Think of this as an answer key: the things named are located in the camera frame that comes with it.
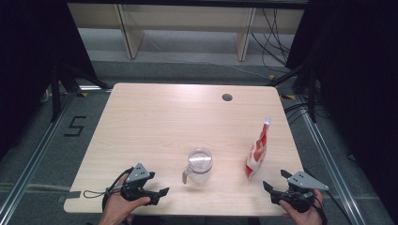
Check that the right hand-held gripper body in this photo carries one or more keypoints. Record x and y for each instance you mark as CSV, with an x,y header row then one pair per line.
x,y
305,182

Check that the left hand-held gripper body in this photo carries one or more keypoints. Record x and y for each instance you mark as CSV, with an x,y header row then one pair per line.
x,y
137,176

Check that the red and white plastic bag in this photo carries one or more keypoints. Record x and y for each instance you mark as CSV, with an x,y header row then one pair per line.
x,y
258,150

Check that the person's right hand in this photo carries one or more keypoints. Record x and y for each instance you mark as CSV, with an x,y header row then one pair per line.
x,y
303,217

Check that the person's left hand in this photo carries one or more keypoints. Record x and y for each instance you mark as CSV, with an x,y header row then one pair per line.
x,y
117,209

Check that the dark tape strip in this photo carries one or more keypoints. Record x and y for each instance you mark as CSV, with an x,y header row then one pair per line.
x,y
73,195

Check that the black metal stand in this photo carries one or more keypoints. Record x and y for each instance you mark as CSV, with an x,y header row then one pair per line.
x,y
311,93
56,93

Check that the black curtain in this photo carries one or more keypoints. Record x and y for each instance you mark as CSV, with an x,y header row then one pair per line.
x,y
28,62
359,78

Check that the light wooden shelf unit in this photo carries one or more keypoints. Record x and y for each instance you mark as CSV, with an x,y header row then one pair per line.
x,y
187,17

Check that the metal floor rail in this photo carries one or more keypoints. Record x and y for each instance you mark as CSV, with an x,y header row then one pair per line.
x,y
37,156
322,143

